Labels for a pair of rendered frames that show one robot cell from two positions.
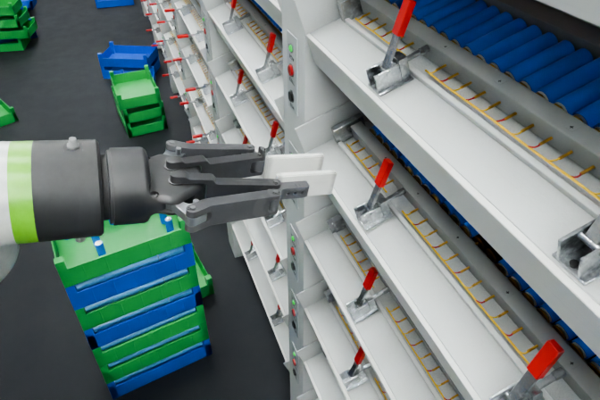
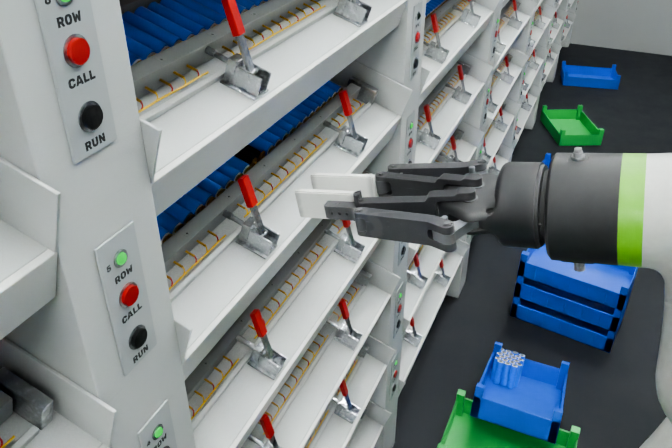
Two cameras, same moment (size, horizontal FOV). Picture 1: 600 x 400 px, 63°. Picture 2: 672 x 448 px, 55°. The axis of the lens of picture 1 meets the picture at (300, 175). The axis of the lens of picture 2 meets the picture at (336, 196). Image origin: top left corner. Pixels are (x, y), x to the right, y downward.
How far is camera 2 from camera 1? 0.92 m
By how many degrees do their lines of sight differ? 100
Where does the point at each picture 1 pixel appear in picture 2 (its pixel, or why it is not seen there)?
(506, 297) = (298, 139)
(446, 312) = not seen: hidden behind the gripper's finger
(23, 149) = (630, 157)
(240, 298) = not seen: outside the picture
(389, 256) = (293, 221)
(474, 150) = (304, 45)
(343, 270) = (227, 409)
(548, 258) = (361, 28)
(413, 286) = not seen: hidden behind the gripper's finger
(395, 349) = (286, 321)
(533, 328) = (310, 129)
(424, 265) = (287, 198)
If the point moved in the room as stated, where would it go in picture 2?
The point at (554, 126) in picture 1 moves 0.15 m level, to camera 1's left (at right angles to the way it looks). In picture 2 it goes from (291, 1) to (386, 27)
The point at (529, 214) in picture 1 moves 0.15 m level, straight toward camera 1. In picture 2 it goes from (340, 30) to (453, 23)
